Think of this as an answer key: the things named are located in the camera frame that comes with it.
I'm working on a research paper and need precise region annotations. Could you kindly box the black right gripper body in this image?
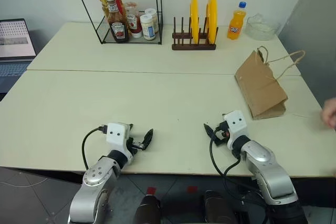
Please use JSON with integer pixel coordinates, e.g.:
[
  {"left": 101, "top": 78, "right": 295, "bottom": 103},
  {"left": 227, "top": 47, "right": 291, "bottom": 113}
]
[{"left": 212, "top": 120, "right": 232, "bottom": 147}]

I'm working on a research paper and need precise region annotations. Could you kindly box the tall dark ketchup bottle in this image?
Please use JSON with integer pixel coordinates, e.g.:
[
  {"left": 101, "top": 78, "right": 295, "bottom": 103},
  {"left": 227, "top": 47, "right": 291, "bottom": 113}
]
[{"left": 104, "top": 0, "right": 130, "bottom": 44}]

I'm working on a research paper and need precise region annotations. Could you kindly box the red squeeze ketchup bottle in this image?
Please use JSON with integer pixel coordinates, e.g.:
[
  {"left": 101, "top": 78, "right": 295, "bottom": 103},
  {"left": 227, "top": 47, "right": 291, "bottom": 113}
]
[{"left": 124, "top": 1, "right": 144, "bottom": 39}]

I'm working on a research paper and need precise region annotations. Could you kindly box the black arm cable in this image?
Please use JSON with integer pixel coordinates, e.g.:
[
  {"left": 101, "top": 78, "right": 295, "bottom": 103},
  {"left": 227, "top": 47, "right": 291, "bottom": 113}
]
[
  {"left": 81, "top": 125, "right": 108, "bottom": 170},
  {"left": 209, "top": 137, "right": 265, "bottom": 202}
]

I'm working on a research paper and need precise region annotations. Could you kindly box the white jar with blue label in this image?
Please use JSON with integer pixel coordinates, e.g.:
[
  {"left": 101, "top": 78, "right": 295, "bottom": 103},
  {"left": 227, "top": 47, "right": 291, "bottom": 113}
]
[{"left": 139, "top": 14, "right": 156, "bottom": 41}]

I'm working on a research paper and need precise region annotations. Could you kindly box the open grey laptop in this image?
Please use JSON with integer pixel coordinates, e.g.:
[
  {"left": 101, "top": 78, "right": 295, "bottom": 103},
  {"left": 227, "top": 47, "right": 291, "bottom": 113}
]
[{"left": 0, "top": 18, "right": 38, "bottom": 94}]

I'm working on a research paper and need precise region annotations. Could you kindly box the brown paper bag with handles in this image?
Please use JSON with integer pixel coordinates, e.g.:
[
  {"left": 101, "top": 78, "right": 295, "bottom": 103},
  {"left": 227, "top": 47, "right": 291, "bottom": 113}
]
[{"left": 234, "top": 46, "right": 306, "bottom": 121}]

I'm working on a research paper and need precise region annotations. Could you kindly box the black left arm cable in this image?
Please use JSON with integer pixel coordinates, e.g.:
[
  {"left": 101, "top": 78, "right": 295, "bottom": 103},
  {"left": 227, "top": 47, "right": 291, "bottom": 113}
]
[{"left": 81, "top": 125, "right": 108, "bottom": 170}]

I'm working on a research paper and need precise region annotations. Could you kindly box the black wire frame rack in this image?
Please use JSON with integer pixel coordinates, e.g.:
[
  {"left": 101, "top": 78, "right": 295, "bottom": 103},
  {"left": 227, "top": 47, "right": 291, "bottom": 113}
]
[{"left": 69, "top": 0, "right": 164, "bottom": 46}]

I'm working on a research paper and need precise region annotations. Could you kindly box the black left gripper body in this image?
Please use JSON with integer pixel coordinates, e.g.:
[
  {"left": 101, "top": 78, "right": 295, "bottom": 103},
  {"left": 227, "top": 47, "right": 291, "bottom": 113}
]
[{"left": 126, "top": 129, "right": 145, "bottom": 157}]

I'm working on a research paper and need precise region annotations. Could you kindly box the yellow plate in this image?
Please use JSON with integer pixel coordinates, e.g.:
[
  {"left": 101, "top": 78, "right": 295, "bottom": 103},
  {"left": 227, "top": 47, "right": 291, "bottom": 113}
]
[
  {"left": 205, "top": 0, "right": 219, "bottom": 45},
  {"left": 190, "top": 0, "right": 200, "bottom": 45}
]

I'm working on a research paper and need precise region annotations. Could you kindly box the dark rounded shape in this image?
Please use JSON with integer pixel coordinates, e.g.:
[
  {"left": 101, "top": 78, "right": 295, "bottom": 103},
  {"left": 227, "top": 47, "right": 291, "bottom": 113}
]
[
  {"left": 133, "top": 194, "right": 162, "bottom": 224},
  {"left": 203, "top": 190, "right": 239, "bottom": 224}
]

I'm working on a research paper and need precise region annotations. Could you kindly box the orange soda bottle blue cap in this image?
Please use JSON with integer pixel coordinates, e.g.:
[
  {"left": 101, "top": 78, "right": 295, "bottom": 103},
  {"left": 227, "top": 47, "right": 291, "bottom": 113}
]
[{"left": 227, "top": 1, "right": 248, "bottom": 40}]

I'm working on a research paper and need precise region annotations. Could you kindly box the dark wooden plate rack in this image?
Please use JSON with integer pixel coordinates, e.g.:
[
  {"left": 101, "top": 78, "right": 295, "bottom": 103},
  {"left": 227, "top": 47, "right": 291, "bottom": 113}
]
[{"left": 171, "top": 16, "right": 219, "bottom": 51}]

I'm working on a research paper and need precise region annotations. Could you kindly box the white jar with pale label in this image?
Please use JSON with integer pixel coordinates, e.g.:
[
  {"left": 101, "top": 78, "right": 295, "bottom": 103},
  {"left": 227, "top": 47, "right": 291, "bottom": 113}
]
[{"left": 144, "top": 8, "right": 160, "bottom": 34}]

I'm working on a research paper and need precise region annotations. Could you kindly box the clear glass bowl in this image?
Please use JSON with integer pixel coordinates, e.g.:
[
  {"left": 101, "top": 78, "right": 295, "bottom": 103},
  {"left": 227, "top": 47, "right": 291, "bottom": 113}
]
[{"left": 244, "top": 12, "right": 279, "bottom": 41}]

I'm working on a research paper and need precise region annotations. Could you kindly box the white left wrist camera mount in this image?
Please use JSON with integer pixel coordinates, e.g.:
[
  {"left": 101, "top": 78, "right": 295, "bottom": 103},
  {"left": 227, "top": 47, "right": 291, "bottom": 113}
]
[{"left": 106, "top": 122, "right": 132, "bottom": 166}]

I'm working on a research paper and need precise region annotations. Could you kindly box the person's bare hand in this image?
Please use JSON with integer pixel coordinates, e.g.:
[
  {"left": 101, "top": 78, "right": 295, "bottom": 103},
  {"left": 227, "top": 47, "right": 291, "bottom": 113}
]
[{"left": 321, "top": 98, "right": 336, "bottom": 130}]

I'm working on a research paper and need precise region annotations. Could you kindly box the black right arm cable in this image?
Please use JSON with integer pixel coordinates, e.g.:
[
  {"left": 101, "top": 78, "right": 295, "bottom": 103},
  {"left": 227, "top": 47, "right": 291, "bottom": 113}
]
[{"left": 209, "top": 137, "right": 265, "bottom": 202}]

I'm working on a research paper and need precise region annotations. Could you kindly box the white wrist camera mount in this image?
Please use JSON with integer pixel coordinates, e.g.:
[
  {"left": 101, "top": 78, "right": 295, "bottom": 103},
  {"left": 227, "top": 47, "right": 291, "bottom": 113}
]
[
  {"left": 106, "top": 122, "right": 132, "bottom": 166},
  {"left": 223, "top": 110, "right": 249, "bottom": 152}
]

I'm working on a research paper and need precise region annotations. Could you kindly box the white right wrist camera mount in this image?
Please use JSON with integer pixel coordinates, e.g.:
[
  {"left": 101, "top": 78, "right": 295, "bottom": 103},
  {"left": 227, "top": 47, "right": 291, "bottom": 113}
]
[{"left": 223, "top": 110, "right": 249, "bottom": 152}]

